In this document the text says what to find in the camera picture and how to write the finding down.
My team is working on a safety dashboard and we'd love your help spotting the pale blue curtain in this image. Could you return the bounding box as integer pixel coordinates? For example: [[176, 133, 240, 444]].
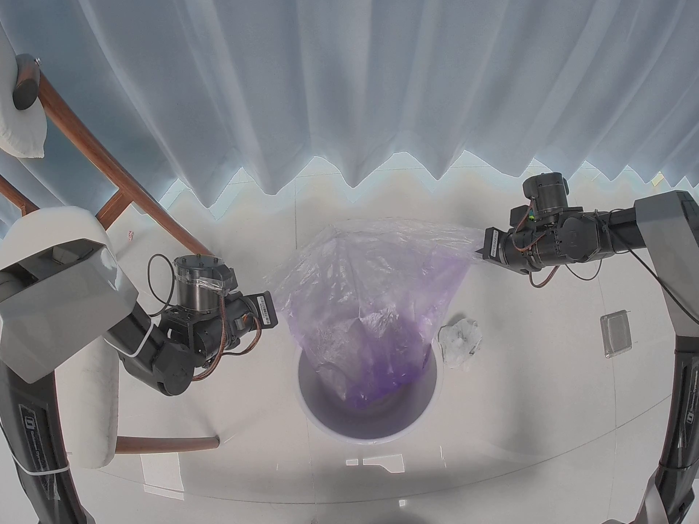
[[0, 0, 699, 222]]

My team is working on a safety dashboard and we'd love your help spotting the purple plastic bag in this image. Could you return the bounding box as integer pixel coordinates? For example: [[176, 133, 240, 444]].
[[262, 216, 489, 410]]

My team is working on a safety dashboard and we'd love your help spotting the crumpled clear plastic wrapper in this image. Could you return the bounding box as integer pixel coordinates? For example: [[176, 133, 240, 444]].
[[437, 317, 484, 370]]

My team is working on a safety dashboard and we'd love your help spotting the white cushioned wooden chair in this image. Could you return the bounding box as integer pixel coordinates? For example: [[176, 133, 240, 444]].
[[0, 17, 222, 471]]

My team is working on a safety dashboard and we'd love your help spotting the white trash bin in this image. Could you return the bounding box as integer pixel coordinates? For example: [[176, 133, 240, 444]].
[[296, 342, 441, 446]]

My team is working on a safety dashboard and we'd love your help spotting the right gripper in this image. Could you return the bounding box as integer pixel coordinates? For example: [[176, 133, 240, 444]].
[[483, 226, 563, 273]]

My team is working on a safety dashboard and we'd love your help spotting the black cable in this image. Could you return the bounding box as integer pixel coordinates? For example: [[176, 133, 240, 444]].
[[529, 246, 699, 326], [147, 253, 183, 319]]

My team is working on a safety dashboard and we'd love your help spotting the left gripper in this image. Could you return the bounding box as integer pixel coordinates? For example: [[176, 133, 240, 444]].
[[191, 291, 279, 361]]

